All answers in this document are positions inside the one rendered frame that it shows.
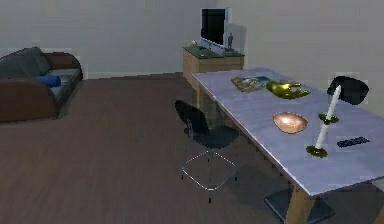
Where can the copper bowl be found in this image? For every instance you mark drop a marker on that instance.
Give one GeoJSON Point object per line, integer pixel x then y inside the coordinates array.
{"type": "Point", "coordinates": [290, 122]}

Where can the small dark statuette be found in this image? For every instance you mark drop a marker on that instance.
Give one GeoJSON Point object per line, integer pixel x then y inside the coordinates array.
{"type": "Point", "coordinates": [230, 40]}

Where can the black television set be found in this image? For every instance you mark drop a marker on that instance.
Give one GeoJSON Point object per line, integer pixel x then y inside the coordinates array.
{"type": "Point", "coordinates": [213, 26]}

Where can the dark blue remote control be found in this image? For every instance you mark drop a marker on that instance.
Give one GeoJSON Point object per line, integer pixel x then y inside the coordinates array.
{"type": "Point", "coordinates": [352, 142]}

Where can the gold hand-shaped sculpture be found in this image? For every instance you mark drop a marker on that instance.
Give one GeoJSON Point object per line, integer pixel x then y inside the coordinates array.
{"type": "Point", "coordinates": [286, 90]}

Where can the blue cushion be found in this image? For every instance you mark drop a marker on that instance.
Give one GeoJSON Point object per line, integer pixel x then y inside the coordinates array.
{"type": "Point", "coordinates": [48, 80]}

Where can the magazine with green cover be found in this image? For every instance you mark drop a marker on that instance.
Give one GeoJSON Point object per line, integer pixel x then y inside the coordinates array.
{"type": "Point", "coordinates": [248, 82]}

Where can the small pale object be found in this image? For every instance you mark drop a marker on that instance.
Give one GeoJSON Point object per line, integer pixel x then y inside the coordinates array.
{"type": "Point", "coordinates": [193, 43]}

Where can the white candle in green holder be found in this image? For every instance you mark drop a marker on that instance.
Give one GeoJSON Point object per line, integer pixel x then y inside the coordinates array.
{"type": "Point", "coordinates": [332, 106]}
{"type": "Point", "coordinates": [320, 140]}

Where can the brown sofa with grey cushions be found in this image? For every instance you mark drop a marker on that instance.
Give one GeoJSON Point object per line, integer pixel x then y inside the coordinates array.
{"type": "Point", "coordinates": [26, 96]}

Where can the grey top dining table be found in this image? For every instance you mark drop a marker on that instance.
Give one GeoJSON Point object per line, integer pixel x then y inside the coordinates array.
{"type": "Point", "coordinates": [283, 133]}

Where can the wooden cabinet with dark top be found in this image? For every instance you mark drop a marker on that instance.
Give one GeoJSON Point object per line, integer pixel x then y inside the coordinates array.
{"type": "Point", "coordinates": [208, 63]}

